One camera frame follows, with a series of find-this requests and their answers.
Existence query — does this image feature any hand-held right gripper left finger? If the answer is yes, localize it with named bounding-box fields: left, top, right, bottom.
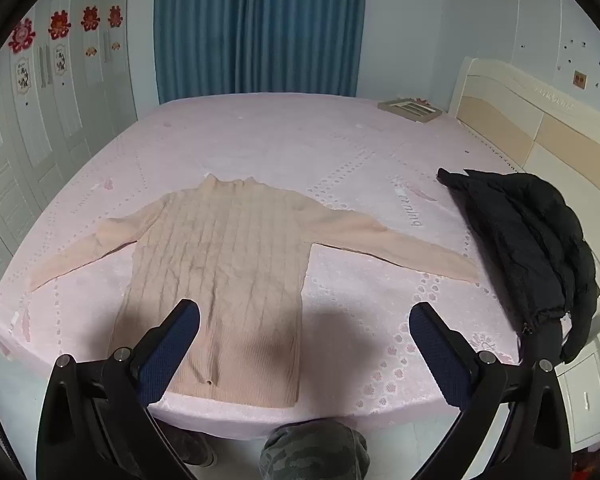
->
left=36, top=298, right=201, bottom=480

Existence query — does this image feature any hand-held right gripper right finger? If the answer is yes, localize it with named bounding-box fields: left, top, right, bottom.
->
left=409, top=301, right=572, bottom=480

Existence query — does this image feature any beige knit sweater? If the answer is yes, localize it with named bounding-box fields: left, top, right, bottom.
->
left=27, top=174, right=480, bottom=408

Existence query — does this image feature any black puffer jacket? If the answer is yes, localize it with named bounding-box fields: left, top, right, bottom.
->
left=437, top=168, right=600, bottom=365

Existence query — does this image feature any white nightstand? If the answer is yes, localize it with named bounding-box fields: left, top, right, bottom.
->
left=555, top=305, right=600, bottom=446

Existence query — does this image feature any pink bed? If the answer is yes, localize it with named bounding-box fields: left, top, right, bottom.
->
left=0, top=91, right=531, bottom=441

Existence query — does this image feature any white wardrobe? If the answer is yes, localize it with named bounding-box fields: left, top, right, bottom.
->
left=0, top=0, right=151, bottom=286

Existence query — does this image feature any cream headboard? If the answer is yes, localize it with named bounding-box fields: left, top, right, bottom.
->
left=448, top=56, right=600, bottom=281

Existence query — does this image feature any blue curtain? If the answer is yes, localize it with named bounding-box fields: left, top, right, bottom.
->
left=153, top=0, right=369, bottom=106

